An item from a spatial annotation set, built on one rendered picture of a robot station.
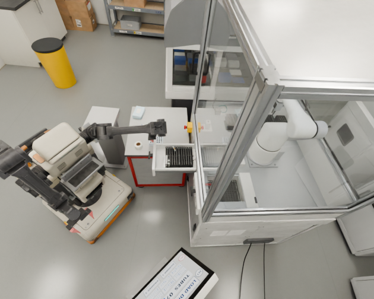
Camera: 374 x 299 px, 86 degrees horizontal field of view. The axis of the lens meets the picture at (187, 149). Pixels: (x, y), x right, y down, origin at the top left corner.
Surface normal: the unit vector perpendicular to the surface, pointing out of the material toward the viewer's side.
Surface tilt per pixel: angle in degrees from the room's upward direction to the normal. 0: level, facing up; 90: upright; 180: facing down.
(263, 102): 90
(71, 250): 0
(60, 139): 43
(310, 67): 0
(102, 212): 0
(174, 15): 90
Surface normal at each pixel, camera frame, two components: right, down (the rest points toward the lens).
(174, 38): 0.05, 0.81
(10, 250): 0.07, -0.58
